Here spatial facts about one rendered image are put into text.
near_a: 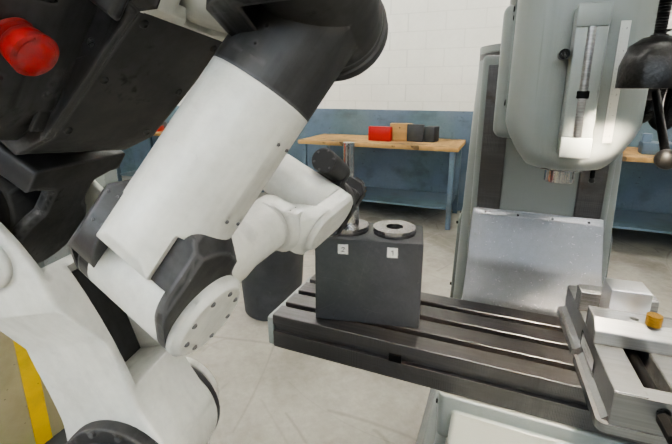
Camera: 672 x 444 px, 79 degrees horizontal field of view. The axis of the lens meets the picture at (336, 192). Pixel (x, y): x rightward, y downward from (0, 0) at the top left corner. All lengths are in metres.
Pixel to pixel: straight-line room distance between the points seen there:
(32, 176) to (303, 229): 0.28
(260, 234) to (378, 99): 4.81
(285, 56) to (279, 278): 2.34
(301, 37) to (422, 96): 4.79
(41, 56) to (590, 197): 1.14
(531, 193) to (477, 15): 4.00
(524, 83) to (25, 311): 0.72
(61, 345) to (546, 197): 1.08
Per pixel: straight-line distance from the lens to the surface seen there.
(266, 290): 2.64
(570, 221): 1.22
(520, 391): 0.87
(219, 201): 0.31
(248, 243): 0.44
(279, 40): 0.31
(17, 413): 2.15
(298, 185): 0.55
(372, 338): 0.86
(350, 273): 0.85
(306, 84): 0.31
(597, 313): 0.85
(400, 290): 0.86
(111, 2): 0.34
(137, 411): 0.57
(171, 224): 0.31
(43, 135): 0.43
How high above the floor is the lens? 1.44
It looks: 14 degrees down
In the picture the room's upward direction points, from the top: straight up
